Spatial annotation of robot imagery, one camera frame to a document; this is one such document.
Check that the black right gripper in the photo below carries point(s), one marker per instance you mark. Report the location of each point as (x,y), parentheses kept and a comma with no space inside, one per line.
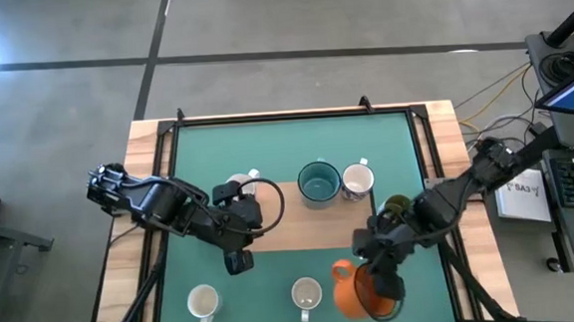
(384,245)

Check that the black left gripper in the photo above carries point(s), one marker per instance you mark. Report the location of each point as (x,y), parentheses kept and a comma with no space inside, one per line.
(240,219)

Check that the white mug blue rim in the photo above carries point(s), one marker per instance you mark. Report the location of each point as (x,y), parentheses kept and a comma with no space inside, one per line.
(234,177)

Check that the white mug black adventure text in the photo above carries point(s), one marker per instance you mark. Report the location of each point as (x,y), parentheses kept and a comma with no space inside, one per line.
(397,203)

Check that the orange mug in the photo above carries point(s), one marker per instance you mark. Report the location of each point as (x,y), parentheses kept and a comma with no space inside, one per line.
(347,297)

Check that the white mug blue leaf print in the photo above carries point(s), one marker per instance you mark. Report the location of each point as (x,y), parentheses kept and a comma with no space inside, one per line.
(358,179)

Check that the teal enamel mug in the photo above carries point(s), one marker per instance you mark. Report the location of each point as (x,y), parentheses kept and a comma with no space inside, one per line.
(318,184)

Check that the white mug blue flower print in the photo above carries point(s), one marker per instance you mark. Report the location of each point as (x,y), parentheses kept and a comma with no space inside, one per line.
(203,301)

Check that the white mug grey geometric pattern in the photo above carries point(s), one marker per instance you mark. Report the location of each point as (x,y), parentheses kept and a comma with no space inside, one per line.
(306,293)

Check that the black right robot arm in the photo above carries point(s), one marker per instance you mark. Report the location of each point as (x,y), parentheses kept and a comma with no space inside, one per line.
(444,196)

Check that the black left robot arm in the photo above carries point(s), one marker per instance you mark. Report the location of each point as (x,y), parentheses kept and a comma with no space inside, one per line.
(160,204)

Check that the wooden shelf riser black legs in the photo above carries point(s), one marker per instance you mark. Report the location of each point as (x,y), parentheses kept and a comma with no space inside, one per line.
(301,230)

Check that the green table mat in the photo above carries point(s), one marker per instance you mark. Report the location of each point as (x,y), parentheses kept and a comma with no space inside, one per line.
(266,142)

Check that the black clamp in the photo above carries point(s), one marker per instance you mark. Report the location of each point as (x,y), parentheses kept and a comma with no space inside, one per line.
(180,115)
(365,103)

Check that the white paper sheet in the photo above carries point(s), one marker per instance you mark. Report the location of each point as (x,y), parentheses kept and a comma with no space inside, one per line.
(521,201)

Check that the black caster wheel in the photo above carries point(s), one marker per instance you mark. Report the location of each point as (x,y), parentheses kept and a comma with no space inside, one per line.
(554,264)

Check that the grey metal stand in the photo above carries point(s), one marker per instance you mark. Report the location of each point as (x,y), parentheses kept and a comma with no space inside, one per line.
(2,233)

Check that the black stand pole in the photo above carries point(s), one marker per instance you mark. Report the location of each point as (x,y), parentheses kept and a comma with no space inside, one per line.
(573,26)

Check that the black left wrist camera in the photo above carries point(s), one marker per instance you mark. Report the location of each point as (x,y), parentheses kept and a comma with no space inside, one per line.
(226,192)

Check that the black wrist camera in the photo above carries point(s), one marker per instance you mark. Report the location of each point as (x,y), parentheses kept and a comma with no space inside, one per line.
(226,192)
(389,287)

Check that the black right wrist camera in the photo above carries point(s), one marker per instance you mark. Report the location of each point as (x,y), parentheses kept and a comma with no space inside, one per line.
(389,287)

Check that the black metal table frame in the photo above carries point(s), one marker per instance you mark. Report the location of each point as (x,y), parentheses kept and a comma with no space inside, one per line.
(289,116)

